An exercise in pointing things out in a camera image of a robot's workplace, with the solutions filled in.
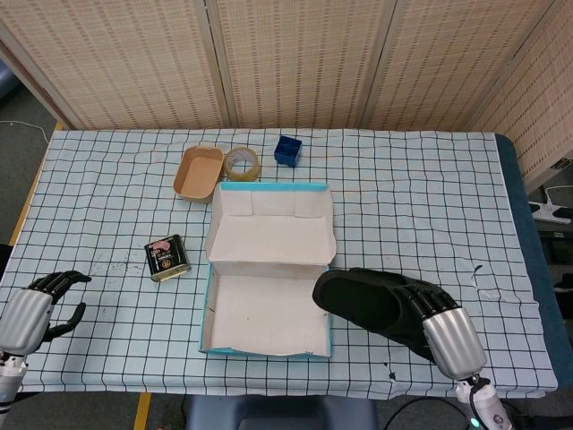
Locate black equipment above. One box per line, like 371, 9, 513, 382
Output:
535, 228, 573, 292

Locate black floor cable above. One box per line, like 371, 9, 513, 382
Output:
385, 396, 462, 430

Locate bamboo folding screen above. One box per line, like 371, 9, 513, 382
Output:
0, 0, 573, 194

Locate white plastic stand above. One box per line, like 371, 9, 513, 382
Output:
527, 183, 573, 224

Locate black rubber slipper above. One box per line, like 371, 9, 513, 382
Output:
311, 267, 438, 365

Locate turquoise cardboard shoe box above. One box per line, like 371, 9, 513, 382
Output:
198, 181, 338, 359

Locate checked light blue tablecloth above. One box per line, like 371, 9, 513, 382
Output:
0, 127, 560, 401

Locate brown paper food tray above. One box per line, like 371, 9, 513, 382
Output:
173, 143, 226, 205

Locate blue plastic compartment box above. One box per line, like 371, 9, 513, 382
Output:
273, 133, 304, 169

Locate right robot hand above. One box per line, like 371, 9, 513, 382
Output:
402, 278, 488, 381

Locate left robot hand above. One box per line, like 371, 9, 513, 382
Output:
0, 270, 93, 357

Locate clear packing tape roll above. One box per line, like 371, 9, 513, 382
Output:
222, 145, 261, 182

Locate white floor cable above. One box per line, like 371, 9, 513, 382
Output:
0, 119, 50, 144

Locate dark blue table pad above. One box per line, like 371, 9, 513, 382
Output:
494, 133, 568, 386

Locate black luncheon meat can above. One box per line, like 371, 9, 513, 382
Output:
143, 233, 192, 283

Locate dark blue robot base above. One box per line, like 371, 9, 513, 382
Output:
185, 393, 380, 430

